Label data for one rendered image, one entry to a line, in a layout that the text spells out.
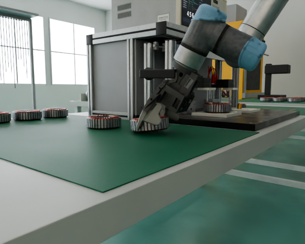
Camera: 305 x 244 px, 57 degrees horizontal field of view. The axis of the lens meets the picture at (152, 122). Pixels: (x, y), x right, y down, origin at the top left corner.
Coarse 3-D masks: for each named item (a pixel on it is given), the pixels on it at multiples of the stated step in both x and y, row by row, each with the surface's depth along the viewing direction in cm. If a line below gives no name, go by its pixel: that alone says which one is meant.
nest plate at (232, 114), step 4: (192, 112) 113; (196, 112) 113; (200, 112) 113; (204, 112) 113; (208, 112) 113; (232, 112) 113; (236, 112) 113; (240, 112) 114; (208, 116) 109; (212, 116) 108; (216, 116) 106; (220, 116) 105; (224, 116) 104; (228, 116) 105; (232, 116) 108
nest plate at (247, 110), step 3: (231, 108) 134; (234, 108) 134; (243, 108) 134; (246, 108) 134; (249, 108) 134; (252, 108) 134; (255, 108) 134; (258, 108) 134; (237, 111) 126; (240, 111) 125; (243, 111) 125; (246, 111) 124; (249, 111) 123; (252, 111) 126; (255, 111) 129
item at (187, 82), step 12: (180, 72) 73; (192, 72) 71; (168, 84) 75; (180, 84) 74; (192, 84) 72; (168, 96) 75; (180, 96) 72; (192, 96) 76; (168, 108) 75; (180, 108) 74
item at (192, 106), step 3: (192, 102) 122; (195, 102) 124; (192, 105) 122; (195, 105) 124; (189, 108) 120; (192, 108) 122; (195, 108) 124; (186, 111) 119; (189, 111) 121; (192, 111) 123
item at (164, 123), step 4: (160, 116) 83; (164, 116) 79; (132, 120) 80; (136, 120) 78; (164, 120) 78; (168, 120) 80; (132, 124) 79; (136, 124) 77; (144, 124) 76; (148, 124) 76; (152, 124) 76; (160, 124) 77; (164, 124) 78; (168, 124) 80; (132, 128) 79; (140, 128) 77; (144, 128) 77; (148, 128) 76; (152, 128) 76; (156, 128) 76; (160, 128) 77; (164, 128) 78
